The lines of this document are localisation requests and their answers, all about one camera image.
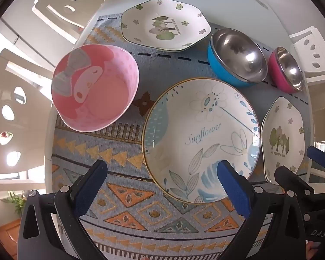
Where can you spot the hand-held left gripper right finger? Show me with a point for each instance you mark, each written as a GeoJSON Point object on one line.
{"type": "Point", "coordinates": [233, 189]}

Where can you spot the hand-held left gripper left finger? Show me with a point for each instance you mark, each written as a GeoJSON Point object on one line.
{"type": "Point", "coordinates": [90, 189]}

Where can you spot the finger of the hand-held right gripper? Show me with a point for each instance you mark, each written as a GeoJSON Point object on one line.
{"type": "Point", "coordinates": [291, 180]}
{"type": "Point", "coordinates": [321, 159]}

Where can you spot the white plate with green trees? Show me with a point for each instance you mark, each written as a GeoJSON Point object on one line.
{"type": "Point", "coordinates": [281, 124]}
{"type": "Point", "coordinates": [151, 13]}

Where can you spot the large white flower plate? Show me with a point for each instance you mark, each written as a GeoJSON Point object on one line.
{"type": "Point", "coordinates": [200, 119]}

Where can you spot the pink cartoon bowl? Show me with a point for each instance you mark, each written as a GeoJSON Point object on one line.
{"type": "Point", "coordinates": [103, 97]}

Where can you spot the pink steel bowl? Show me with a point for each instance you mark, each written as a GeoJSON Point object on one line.
{"type": "Point", "coordinates": [289, 67]}

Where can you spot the blue steel bowl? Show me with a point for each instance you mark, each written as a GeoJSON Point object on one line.
{"type": "Point", "coordinates": [238, 51]}

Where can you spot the blue patterned woven table mat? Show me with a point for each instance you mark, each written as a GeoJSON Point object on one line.
{"type": "Point", "coordinates": [130, 216]}

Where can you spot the green potted plant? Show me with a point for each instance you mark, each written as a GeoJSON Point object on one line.
{"type": "Point", "coordinates": [16, 201]}

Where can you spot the white chair with oval holes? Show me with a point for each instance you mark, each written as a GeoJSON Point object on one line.
{"type": "Point", "coordinates": [29, 105]}
{"type": "Point", "coordinates": [57, 8]}
{"type": "Point", "coordinates": [319, 51]}

